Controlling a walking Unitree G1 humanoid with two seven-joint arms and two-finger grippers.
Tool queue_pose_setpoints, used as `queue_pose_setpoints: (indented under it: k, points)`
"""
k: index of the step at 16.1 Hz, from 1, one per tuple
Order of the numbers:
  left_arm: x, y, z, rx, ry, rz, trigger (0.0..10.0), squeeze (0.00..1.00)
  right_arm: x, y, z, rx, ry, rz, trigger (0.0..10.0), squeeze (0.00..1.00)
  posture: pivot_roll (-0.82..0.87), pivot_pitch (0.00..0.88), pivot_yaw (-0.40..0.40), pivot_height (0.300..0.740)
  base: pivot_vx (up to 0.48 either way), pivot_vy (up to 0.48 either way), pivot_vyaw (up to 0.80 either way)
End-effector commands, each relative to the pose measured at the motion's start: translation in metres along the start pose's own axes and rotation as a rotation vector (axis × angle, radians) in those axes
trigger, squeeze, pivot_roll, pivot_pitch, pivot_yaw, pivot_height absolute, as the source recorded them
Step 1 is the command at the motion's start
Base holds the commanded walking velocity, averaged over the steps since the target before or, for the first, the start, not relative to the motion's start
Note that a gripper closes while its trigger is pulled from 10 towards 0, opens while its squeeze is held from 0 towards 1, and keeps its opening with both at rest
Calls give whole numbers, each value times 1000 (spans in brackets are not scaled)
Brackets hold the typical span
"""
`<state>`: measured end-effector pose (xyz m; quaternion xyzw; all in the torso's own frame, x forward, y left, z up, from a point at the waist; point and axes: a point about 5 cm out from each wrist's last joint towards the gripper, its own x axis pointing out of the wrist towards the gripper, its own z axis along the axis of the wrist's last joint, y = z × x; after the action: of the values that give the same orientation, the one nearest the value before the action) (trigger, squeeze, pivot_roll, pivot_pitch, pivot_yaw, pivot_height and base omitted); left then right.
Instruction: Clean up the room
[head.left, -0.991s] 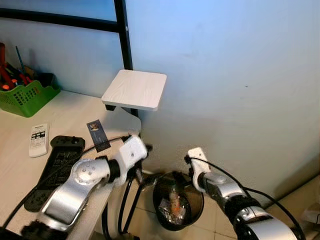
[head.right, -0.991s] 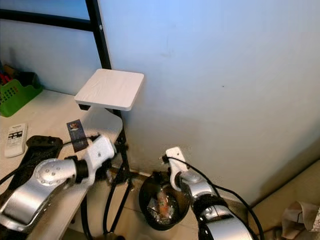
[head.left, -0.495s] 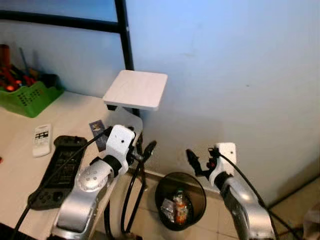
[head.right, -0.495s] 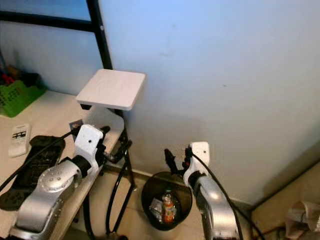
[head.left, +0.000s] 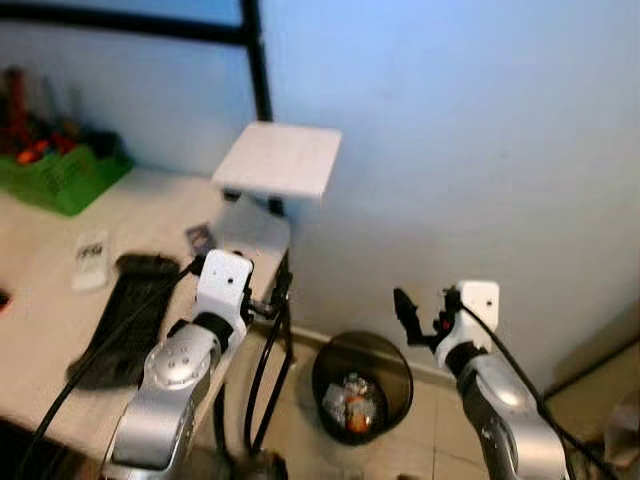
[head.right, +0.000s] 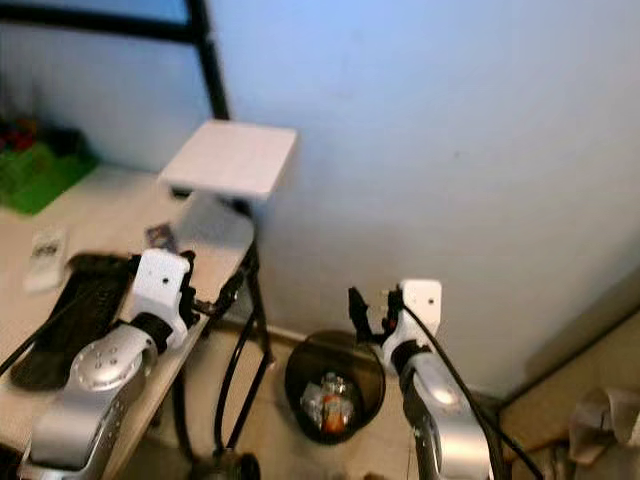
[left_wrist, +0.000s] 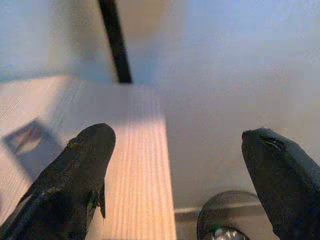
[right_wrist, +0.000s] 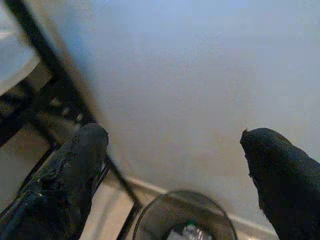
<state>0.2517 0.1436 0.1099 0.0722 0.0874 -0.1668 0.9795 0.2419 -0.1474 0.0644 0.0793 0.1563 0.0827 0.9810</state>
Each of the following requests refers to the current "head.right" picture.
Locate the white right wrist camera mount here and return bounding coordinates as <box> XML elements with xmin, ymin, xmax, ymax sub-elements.
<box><xmin>382</xmin><ymin>279</ymin><xmax>444</xmax><ymax>361</ymax></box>

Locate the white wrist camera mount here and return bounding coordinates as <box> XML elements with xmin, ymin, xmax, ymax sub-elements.
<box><xmin>133</xmin><ymin>249</ymin><xmax>195</xmax><ymax>326</ymax></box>
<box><xmin>382</xmin><ymin>279</ymin><xmax>444</xmax><ymax>361</ymax></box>

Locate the grey crumpled bag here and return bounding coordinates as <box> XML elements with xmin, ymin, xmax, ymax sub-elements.
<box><xmin>565</xmin><ymin>383</ymin><xmax>640</xmax><ymax>469</ymax></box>

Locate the black keyboard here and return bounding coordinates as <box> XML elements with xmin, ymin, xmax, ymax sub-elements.
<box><xmin>12</xmin><ymin>253</ymin><xmax>141</xmax><ymax>393</ymax></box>

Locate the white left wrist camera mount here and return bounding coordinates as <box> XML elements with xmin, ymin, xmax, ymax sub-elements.
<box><xmin>133</xmin><ymin>249</ymin><xmax>195</xmax><ymax>326</ymax></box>

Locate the black window frame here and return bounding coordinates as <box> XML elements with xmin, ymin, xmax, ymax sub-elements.
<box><xmin>0</xmin><ymin>0</ymin><xmax>233</xmax><ymax>123</ymax></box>

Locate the white printed card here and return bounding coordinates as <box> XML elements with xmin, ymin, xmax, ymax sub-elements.
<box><xmin>24</xmin><ymin>228</ymin><xmax>67</xmax><ymax>293</ymax></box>

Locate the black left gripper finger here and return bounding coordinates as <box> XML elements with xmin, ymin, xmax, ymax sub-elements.
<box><xmin>224</xmin><ymin>262</ymin><xmax>253</xmax><ymax>313</ymax></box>

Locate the white square board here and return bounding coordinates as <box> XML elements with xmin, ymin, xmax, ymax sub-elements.
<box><xmin>160</xmin><ymin>120</ymin><xmax>299</xmax><ymax>201</ymax></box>

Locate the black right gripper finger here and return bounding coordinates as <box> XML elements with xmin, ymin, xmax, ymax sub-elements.
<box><xmin>348</xmin><ymin>287</ymin><xmax>377</xmax><ymax>346</ymax></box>

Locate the orange and white trash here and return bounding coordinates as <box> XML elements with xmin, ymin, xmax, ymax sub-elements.
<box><xmin>300</xmin><ymin>372</ymin><xmax>356</xmax><ymax>436</ymax></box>

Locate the black round trash bin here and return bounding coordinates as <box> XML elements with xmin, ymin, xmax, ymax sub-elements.
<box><xmin>283</xmin><ymin>330</ymin><xmax>387</xmax><ymax>446</ymax></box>

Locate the red and black items bundle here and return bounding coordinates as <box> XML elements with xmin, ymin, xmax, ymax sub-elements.
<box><xmin>0</xmin><ymin>115</ymin><xmax>91</xmax><ymax>166</ymax></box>

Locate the small dark card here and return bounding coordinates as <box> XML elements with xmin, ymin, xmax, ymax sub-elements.
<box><xmin>145</xmin><ymin>222</ymin><xmax>176</xmax><ymax>253</ymax></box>

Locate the green plastic basket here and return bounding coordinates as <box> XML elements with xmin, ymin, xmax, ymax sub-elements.
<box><xmin>0</xmin><ymin>140</ymin><xmax>101</xmax><ymax>216</ymax></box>

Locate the black desk frame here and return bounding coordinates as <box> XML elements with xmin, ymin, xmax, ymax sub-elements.
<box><xmin>172</xmin><ymin>240</ymin><xmax>277</xmax><ymax>461</ymax></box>

